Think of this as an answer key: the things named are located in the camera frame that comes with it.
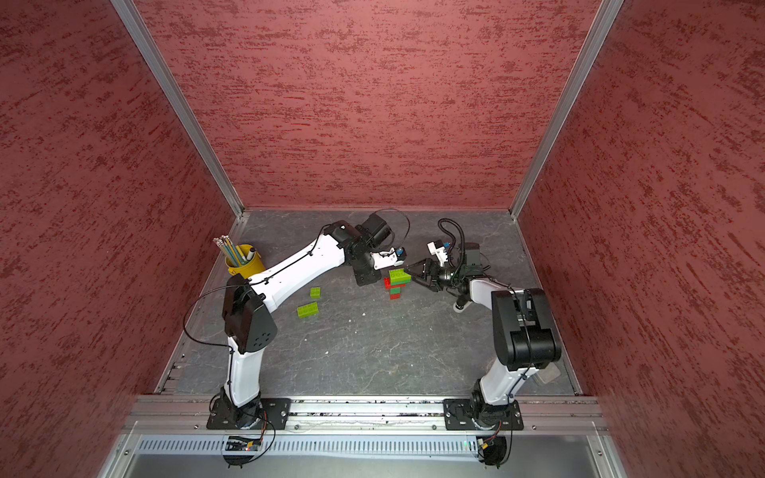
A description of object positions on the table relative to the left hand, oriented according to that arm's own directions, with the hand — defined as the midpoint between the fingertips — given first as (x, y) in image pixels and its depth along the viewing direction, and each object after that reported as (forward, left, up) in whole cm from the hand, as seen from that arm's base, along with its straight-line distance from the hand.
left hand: (367, 276), depth 84 cm
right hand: (+1, -13, -3) cm, 13 cm away
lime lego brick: (+2, -9, -2) cm, 10 cm away
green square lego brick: (+1, -8, -9) cm, 13 cm away
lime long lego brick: (-5, +20, -13) cm, 24 cm away
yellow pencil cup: (+6, +38, -5) cm, 39 cm away
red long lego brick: (0, -6, -6) cm, 9 cm away
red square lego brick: (0, -8, -13) cm, 15 cm away
